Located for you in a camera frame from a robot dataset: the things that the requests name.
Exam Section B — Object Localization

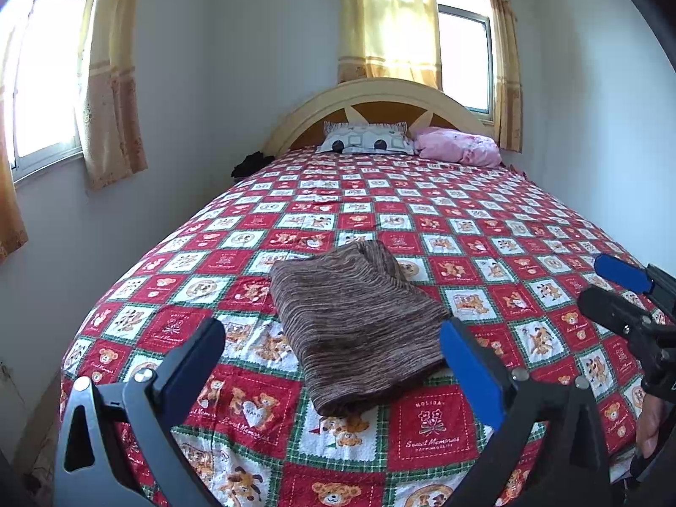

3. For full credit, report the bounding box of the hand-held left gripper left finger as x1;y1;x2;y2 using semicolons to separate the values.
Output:
53;318;228;507

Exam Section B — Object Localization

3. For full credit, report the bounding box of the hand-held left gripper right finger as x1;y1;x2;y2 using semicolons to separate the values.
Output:
440;318;613;507

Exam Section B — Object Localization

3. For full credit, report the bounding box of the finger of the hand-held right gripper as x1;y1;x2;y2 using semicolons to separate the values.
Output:
594;253;676;323
577;286;658;336

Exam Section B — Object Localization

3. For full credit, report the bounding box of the brown knit sweater sun pattern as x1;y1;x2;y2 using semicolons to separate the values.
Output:
269;240;452;417

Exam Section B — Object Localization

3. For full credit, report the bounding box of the person's right hand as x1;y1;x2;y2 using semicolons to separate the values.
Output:
636;395;667;458

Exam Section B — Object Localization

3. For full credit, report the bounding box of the red checkered bear print blanket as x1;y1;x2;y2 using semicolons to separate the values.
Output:
59;148;676;507

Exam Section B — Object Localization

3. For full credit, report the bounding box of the dark cloth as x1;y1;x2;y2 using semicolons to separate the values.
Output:
232;151;275;179

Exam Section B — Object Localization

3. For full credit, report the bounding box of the pink pillow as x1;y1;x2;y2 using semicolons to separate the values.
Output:
413;128;502;169

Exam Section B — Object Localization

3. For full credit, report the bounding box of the orange curtain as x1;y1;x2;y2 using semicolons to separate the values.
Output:
0;132;30;262

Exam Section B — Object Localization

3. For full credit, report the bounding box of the narrow yellow patterned curtain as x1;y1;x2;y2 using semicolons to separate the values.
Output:
480;0;523;153

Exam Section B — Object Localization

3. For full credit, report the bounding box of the grey white patterned pillow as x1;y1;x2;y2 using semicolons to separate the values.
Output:
316;121;415;155

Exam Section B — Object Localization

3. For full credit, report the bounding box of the small framed window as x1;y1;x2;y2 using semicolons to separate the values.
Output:
430;0;497;125

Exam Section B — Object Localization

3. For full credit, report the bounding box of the beige patterned curtain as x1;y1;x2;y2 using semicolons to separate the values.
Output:
74;0;149;190

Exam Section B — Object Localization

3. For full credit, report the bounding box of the cream arched bed headboard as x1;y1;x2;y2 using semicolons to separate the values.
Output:
263;78;494;156

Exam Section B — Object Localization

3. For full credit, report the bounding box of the wide framed window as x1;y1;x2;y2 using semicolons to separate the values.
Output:
0;0;90;185

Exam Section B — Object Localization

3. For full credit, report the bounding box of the yellow sheer curtain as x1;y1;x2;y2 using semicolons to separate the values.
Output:
335;0;443;90

